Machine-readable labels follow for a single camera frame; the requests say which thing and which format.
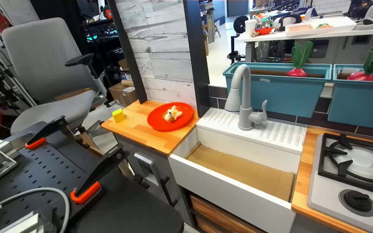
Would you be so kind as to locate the grey toy kitchen cabinet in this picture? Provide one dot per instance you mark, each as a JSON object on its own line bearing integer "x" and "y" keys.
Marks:
{"x": 129, "y": 150}

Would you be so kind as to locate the red bowl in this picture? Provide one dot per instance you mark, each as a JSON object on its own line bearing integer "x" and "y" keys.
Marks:
{"x": 265, "y": 31}

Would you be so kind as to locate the grey office chair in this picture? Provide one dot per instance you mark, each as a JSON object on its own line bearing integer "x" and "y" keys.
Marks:
{"x": 44, "y": 59}

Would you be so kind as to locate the grey toy faucet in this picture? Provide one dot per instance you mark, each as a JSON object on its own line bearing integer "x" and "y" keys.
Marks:
{"x": 246, "y": 98}

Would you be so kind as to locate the red round plate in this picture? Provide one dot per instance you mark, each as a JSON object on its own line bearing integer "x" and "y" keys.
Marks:
{"x": 161, "y": 121}

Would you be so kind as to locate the white toy sink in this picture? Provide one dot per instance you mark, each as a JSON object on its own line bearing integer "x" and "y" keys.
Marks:
{"x": 239, "y": 195}

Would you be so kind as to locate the cream toy food piece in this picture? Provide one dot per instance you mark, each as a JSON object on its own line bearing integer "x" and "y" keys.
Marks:
{"x": 173, "y": 114}

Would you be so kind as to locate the wooden drawer fronts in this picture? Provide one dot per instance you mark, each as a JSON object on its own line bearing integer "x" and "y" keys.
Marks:
{"x": 213, "y": 215}

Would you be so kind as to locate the black stand with disc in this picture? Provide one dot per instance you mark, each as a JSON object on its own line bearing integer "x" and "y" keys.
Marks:
{"x": 240, "y": 23}

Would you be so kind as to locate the cardboard box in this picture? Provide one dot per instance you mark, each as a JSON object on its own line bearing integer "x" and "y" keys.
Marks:
{"x": 123, "y": 92}

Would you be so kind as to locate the grey toy stove top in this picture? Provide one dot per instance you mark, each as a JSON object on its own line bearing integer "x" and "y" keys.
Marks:
{"x": 324, "y": 204}

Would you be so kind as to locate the white background table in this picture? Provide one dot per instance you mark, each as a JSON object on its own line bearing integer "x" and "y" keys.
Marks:
{"x": 316, "y": 32}

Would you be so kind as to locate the yellow block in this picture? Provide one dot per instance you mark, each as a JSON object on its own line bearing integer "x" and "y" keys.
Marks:
{"x": 118, "y": 115}

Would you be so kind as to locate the white tray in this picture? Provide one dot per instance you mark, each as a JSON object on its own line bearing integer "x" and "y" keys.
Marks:
{"x": 324, "y": 23}

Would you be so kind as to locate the teal planter box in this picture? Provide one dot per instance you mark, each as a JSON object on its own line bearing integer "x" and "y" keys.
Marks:
{"x": 359, "y": 103}
{"x": 281, "y": 94}

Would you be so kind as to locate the wooden counter slab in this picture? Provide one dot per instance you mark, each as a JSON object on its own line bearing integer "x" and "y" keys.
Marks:
{"x": 301, "y": 181}
{"x": 130, "y": 129}

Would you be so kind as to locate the black burner grate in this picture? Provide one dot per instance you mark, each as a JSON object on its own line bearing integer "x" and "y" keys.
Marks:
{"x": 344, "y": 164}

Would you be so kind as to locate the white cup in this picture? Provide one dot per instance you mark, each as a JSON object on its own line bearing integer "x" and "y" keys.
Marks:
{"x": 250, "y": 27}

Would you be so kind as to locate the black stove knob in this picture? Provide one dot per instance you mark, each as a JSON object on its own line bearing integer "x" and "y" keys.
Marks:
{"x": 358, "y": 200}

